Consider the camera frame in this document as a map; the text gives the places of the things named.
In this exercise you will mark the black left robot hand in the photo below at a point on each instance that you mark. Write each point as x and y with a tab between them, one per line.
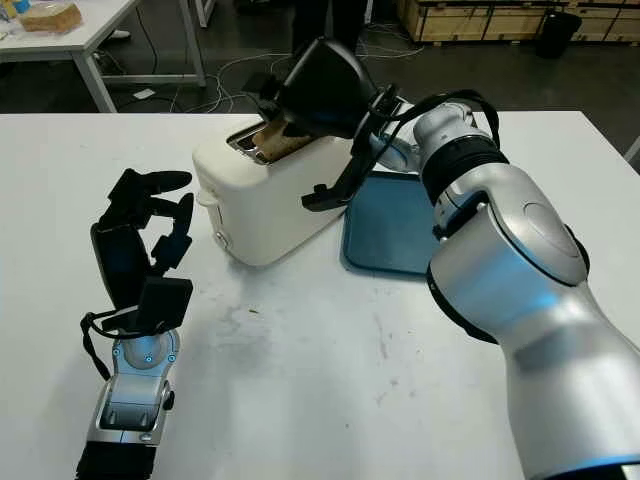
117	260

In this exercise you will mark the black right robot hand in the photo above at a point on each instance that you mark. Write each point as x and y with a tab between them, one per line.
330	90

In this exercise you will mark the brown bread slice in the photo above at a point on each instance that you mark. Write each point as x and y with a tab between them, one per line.
280	145

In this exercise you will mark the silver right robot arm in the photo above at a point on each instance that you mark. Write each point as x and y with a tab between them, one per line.
500	250

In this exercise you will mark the white toaster dial knob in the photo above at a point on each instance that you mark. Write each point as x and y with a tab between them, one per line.
224	241

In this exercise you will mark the white toaster lever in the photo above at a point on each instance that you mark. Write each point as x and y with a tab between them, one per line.
207	199

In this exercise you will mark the cream white two-slot toaster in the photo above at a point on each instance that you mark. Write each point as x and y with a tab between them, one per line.
270	210

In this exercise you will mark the blue plastic tray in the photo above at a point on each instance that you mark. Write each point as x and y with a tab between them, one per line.
385	235

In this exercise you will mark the bagged bread loaf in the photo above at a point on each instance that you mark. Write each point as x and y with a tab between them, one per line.
50	17

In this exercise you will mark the wooden crate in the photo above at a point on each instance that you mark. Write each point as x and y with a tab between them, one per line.
475	20

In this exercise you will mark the small white floor plate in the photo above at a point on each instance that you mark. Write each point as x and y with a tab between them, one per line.
144	94

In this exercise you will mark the white side table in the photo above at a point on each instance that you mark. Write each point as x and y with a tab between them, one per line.
75	35

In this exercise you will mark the black waste bin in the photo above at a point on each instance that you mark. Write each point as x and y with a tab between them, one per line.
557	35

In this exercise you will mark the blue and yellow box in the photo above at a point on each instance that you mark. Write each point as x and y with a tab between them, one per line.
12	7

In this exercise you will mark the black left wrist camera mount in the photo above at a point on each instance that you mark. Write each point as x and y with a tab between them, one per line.
165	300

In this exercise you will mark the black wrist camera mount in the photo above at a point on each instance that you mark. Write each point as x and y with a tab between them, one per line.
325	201
165	300

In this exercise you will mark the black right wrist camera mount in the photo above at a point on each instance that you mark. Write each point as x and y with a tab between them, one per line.
325	201

